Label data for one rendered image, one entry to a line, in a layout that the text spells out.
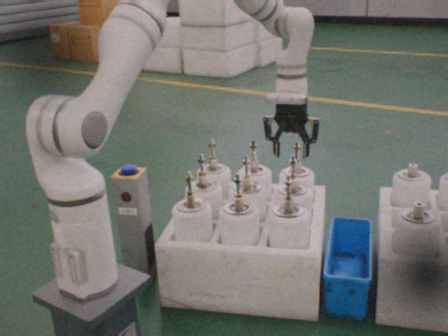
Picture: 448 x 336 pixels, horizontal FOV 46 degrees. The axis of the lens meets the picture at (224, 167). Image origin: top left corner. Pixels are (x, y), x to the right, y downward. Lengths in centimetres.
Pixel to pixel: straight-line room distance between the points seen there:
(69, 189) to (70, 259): 12
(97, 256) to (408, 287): 70
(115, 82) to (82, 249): 27
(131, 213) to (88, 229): 52
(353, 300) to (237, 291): 27
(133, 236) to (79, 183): 58
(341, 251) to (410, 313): 33
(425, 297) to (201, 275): 51
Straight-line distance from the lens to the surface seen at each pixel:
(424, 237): 124
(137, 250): 142
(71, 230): 85
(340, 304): 131
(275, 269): 124
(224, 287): 130
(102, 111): 81
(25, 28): 677
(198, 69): 390
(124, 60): 85
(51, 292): 96
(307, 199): 133
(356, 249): 155
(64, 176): 84
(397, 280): 126
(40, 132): 81
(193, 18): 386
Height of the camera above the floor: 82
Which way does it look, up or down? 22 degrees down
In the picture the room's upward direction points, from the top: 3 degrees counter-clockwise
